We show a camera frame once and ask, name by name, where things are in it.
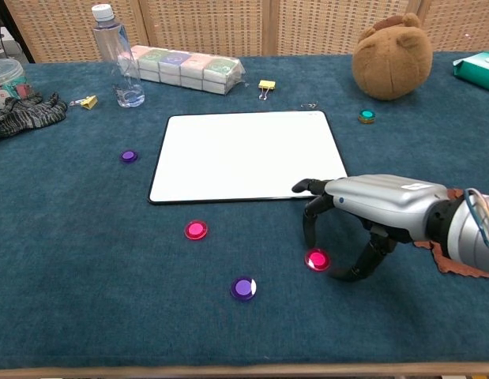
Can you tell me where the brown microfibre cloth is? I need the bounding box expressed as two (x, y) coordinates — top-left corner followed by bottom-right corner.
(412, 187), (489, 280)

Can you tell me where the right wrist wire bundle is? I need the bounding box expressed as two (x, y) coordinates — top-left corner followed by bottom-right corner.
(463, 188), (489, 253)

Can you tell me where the blue felt table mat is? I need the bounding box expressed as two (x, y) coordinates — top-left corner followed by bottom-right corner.
(0, 51), (489, 370)

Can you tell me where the clear plastic water bottle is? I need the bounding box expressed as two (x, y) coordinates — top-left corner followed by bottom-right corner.
(92, 3), (146, 109)

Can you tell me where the clear jar of binder clips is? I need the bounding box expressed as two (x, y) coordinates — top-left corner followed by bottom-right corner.
(0, 58), (34, 111)

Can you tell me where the wrapped pack of tissue boxes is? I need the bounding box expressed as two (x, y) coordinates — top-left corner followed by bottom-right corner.
(121, 45), (245, 96)

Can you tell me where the wicker folding screen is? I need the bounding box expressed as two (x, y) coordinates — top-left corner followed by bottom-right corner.
(2, 0), (489, 64)

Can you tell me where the brown plush bear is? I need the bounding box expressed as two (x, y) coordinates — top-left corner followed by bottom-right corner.
(351, 12), (434, 101)

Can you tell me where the white magnetic board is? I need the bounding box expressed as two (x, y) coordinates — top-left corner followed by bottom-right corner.
(148, 110), (354, 205)

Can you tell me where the green wet wipes pack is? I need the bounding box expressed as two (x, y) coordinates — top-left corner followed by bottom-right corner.
(452, 51), (489, 95)

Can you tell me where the pink round magnet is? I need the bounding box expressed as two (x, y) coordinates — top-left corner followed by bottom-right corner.
(304, 248), (332, 272)
(184, 220), (209, 242)

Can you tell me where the grey striped knit glove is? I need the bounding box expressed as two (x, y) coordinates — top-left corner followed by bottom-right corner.
(0, 92), (69, 143)

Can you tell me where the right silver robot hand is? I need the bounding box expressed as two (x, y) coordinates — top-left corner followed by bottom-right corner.
(291, 173), (447, 283)

